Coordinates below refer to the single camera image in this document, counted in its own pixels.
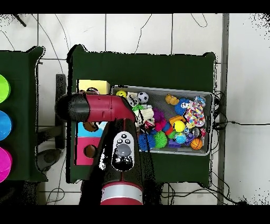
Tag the blue spiky puffer ball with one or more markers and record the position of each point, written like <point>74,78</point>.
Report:
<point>145,142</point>
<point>179,107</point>

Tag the polka dot cloth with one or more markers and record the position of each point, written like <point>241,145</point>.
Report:
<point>92,90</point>

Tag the confetti print cloth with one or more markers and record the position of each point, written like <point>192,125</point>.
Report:
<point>195,113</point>

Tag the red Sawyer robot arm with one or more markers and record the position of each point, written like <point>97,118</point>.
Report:
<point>101,107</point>

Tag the shallow mesh bin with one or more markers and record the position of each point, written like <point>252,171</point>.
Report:
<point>156,95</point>

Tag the wooden box with three holes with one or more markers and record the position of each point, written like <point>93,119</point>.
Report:
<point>81,148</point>

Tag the cream waffle cloth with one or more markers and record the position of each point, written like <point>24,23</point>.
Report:
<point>146,114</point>

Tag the small soccer ball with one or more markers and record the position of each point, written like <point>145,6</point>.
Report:
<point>143,97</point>

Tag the yellow smiley ball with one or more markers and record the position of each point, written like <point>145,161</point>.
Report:
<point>121,93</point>

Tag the brown plush toy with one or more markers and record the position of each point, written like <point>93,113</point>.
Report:
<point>172,99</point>

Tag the dark green table cloth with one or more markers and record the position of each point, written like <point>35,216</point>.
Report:
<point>21,63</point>
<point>137,67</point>

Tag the yellow tennis ball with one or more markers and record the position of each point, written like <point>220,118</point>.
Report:
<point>178,126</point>

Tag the small orange basketball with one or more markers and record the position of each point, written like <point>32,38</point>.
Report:
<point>196,143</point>

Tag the black chair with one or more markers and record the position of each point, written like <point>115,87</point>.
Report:
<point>60,84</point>

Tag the bright blue disc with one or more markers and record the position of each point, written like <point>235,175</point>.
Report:
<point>5,125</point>

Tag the bright green disc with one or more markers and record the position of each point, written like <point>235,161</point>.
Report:
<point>4,88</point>

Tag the bright pink disc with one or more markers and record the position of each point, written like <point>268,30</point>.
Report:
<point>5,164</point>

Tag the black rod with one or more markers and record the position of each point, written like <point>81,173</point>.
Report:
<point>20,20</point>

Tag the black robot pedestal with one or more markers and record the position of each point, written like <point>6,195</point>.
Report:
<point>156,194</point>

